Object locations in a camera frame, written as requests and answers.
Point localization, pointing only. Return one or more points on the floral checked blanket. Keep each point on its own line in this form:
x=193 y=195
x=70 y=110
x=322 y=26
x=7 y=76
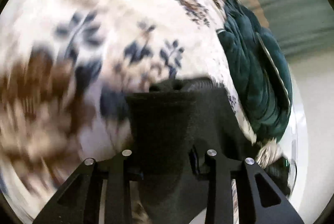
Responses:
x=104 y=5

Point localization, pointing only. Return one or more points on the grey-green curtain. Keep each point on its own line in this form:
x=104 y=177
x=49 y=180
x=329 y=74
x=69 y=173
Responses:
x=300 y=18

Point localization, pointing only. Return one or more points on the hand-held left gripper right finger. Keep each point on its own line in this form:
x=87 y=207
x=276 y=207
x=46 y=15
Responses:
x=218 y=174

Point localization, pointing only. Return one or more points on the dark striped long-sleeve sweater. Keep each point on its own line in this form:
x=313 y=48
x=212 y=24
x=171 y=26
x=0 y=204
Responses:
x=161 y=130

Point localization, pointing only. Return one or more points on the white folded garment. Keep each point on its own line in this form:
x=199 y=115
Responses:
x=268 y=152

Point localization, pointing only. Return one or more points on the teal velvet duvet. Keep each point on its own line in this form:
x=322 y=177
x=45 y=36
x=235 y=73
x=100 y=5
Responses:
x=242 y=70

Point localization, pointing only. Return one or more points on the white headboard with grey stripes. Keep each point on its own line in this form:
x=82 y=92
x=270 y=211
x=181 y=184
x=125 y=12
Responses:
x=308 y=109

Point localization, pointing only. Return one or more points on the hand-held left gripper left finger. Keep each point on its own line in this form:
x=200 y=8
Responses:
x=118 y=169

